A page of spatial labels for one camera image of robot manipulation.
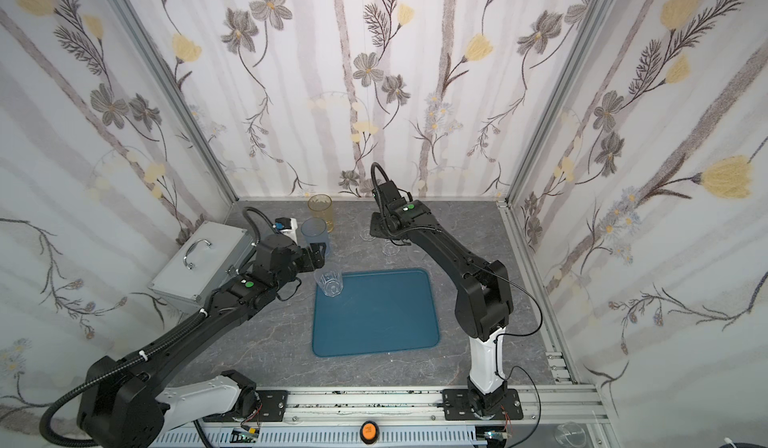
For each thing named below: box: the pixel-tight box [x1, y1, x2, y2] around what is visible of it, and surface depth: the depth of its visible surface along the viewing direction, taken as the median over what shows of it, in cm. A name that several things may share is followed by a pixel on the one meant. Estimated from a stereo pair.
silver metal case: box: [149, 221, 257, 314], surface depth 84 cm
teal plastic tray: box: [312, 268, 440, 357], surface depth 93 cm
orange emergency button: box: [360, 420, 380, 445], surface depth 65 cm
